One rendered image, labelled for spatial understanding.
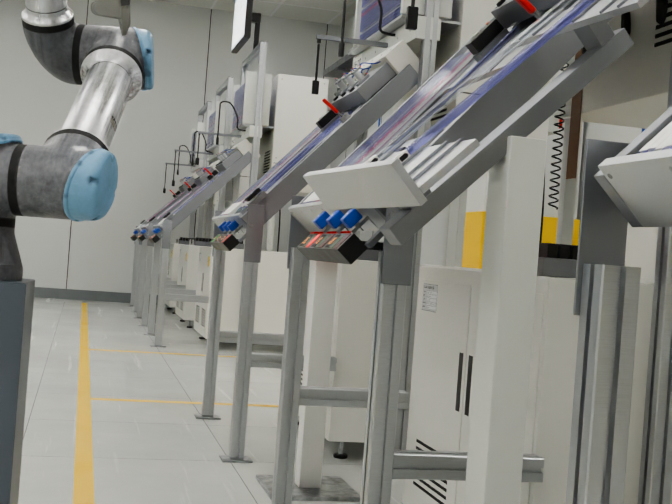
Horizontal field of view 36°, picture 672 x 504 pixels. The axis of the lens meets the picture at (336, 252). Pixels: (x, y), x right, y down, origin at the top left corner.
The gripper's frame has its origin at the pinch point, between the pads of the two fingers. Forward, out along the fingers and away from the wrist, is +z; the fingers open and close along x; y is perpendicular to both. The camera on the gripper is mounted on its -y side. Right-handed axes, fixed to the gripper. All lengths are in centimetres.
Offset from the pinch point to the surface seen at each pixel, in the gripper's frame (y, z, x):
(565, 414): -60, 70, 36
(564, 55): -69, 11, 25
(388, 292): -31, 44, 33
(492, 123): -54, 21, 26
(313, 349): -47, 88, -68
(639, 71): -105, 19, -5
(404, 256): -34, 39, 32
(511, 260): -42, 36, 54
